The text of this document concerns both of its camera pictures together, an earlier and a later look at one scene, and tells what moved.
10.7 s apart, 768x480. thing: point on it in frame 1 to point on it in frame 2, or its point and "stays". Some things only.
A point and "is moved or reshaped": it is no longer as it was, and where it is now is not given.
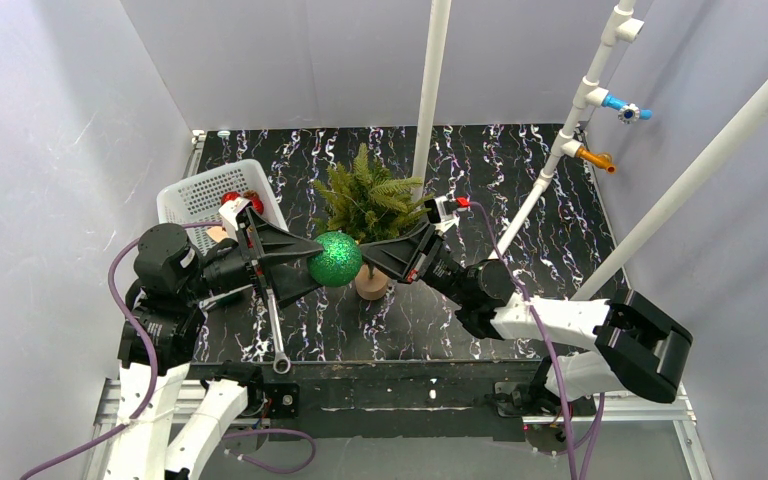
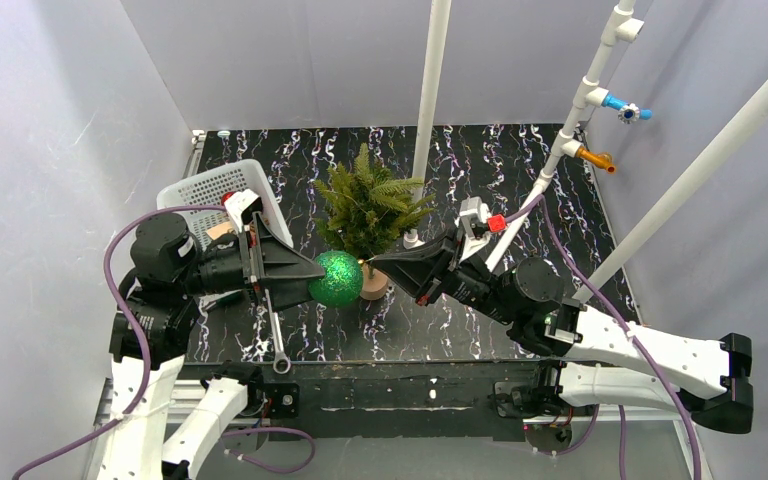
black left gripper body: (254, 253) stays
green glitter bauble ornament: (340, 261) is moved or reshaped
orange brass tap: (603, 160) stays
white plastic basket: (199, 199) stays
